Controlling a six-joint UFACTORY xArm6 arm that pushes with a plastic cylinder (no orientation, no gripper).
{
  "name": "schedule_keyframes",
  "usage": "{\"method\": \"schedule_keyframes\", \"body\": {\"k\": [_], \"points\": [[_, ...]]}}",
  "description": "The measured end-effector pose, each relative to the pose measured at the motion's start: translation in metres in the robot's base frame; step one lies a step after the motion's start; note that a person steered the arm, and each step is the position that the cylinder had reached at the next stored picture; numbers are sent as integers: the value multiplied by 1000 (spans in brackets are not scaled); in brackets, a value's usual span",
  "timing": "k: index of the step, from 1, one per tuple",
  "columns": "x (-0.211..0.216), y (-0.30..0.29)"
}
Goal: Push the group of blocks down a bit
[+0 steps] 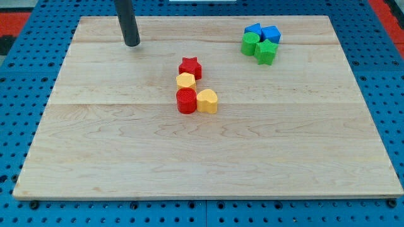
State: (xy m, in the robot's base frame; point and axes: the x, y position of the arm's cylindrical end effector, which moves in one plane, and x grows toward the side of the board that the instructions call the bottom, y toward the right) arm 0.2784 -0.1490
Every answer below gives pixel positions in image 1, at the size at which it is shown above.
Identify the yellow pentagon block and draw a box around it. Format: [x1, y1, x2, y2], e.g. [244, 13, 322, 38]
[176, 73, 196, 91]

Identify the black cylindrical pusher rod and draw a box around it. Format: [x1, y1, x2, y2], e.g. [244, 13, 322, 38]
[114, 0, 140, 47]

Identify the blue cube block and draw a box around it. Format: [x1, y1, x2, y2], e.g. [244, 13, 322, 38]
[261, 26, 282, 44]

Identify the green star block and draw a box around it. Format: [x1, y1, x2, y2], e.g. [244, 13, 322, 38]
[254, 39, 278, 65]

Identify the blue triangle block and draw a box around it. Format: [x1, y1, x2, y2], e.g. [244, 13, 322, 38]
[244, 23, 262, 36]

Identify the yellow heart block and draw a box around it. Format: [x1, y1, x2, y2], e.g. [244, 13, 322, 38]
[196, 89, 218, 114]

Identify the wooden board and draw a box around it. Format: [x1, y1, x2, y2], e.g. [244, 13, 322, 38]
[13, 16, 403, 201]

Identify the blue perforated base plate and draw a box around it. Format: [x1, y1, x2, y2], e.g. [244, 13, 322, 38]
[1, 1, 403, 226]

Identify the green cylinder block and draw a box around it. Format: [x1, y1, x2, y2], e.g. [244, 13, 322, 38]
[241, 32, 260, 56]

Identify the red cylinder block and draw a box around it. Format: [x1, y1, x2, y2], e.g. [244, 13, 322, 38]
[176, 88, 196, 114]

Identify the red star block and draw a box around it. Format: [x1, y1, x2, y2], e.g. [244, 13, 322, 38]
[179, 57, 202, 80]

